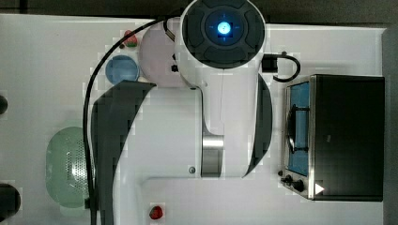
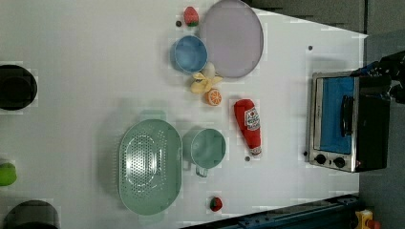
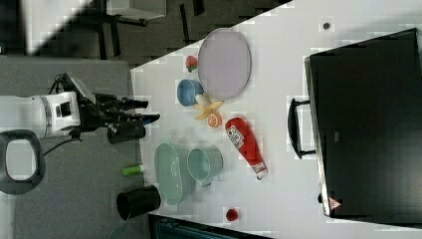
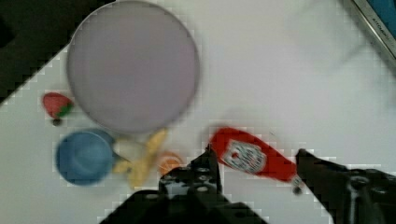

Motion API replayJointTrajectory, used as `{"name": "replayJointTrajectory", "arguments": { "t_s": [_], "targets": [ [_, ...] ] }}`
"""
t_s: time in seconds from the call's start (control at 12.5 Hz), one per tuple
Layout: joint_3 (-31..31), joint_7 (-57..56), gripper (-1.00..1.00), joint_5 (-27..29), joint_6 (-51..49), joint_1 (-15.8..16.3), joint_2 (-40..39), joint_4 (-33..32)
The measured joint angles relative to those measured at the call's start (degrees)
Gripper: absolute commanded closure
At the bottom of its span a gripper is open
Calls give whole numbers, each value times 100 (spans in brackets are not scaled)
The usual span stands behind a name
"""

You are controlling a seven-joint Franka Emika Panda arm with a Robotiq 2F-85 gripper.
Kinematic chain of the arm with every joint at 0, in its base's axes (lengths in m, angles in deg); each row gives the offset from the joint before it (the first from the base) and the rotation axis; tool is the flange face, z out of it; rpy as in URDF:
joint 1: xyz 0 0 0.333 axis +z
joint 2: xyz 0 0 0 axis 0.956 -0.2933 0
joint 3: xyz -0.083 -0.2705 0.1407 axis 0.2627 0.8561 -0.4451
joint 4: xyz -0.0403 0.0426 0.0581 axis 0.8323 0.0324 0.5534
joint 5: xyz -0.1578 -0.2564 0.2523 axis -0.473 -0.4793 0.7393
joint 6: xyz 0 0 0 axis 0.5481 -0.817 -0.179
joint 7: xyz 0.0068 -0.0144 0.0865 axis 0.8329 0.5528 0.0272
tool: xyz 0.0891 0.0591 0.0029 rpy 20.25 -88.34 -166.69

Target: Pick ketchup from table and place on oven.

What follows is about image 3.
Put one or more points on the green mug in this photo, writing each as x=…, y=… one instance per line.
x=204, y=164

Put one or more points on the green perforated colander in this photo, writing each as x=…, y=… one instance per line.
x=174, y=180

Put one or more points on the green marker pen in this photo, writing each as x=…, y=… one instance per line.
x=132, y=170

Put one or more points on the red toy strawberry bottom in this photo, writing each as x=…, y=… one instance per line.
x=232, y=215

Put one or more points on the toy orange slice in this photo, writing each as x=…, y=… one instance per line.
x=214, y=120

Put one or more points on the red toy strawberry top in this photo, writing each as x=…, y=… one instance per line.
x=191, y=63

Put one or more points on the red toy strawberry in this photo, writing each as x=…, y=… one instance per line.
x=191, y=63
x=232, y=215

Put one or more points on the red plush ketchup bottle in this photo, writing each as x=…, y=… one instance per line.
x=243, y=139

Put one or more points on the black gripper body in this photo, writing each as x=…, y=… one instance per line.
x=98, y=112

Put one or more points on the large grey round plate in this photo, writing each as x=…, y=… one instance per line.
x=224, y=63

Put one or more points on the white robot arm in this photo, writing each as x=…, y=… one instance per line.
x=73, y=114

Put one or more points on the toy peeled banana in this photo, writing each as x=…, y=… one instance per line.
x=205, y=106

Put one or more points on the black toaster oven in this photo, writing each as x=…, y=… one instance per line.
x=365, y=101

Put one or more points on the black cylinder cup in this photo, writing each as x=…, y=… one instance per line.
x=138, y=202

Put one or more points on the black oven door handle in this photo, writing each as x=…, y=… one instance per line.
x=294, y=129

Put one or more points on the blue bowl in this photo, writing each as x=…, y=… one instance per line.
x=187, y=90

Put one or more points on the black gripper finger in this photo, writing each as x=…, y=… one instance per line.
x=129, y=104
x=129, y=122

